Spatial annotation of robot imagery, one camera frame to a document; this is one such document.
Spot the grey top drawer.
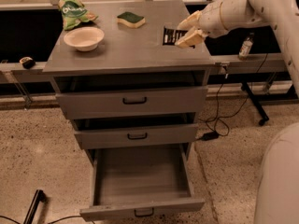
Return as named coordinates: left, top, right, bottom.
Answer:
left=55, top=71, right=207, bottom=119

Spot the green chip bag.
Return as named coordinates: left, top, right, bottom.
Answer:
left=58, top=0, right=98, bottom=31

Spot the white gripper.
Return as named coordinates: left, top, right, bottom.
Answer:
left=175, top=1, right=229, bottom=49

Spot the grey drawer cabinet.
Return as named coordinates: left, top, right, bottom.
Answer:
left=42, top=0, right=216, bottom=222

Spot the black power cable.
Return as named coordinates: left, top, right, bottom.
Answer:
left=195, top=53, right=269, bottom=141

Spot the black rxbar chocolate bar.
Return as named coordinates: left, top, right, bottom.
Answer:
left=163, top=27, right=195, bottom=49

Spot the black stand leg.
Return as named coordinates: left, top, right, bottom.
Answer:
left=23, top=189, right=46, bottom=224

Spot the green yellow sponge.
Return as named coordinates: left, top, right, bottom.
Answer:
left=117, top=11, right=146, bottom=29

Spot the small clear bottle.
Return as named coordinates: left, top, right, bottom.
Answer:
left=238, top=33, right=254, bottom=60

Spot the grey bottom drawer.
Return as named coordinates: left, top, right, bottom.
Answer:
left=80, top=144, right=205, bottom=221

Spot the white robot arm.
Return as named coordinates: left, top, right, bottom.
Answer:
left=175, top=0, right=299, bottom=224

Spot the black yellow tape measure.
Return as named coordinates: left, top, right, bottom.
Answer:
left=20, top=57, right=36, bottom=69

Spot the white bowl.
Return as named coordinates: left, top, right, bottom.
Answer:
left=64, top=27, right=105, bottom=51

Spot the grey middle drawer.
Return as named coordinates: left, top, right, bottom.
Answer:
left=75, top=113, right=197, bottom=149

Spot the black power adapter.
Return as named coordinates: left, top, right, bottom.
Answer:
left=202, top=131, right=219, bottom=141

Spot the grey drawer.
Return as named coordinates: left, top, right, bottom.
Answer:
left=80, top=144, right=205, bottom=221
left=55, top=71, right=207, bottom=119
left=75, top=113, right=197, bottom=149

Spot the black table leg with caster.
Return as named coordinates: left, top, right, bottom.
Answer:
left=241, top=82, right=269, bottom=126

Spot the metal rail shelf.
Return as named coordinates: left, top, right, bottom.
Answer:
left=0, top=53, right=287, bottom=84

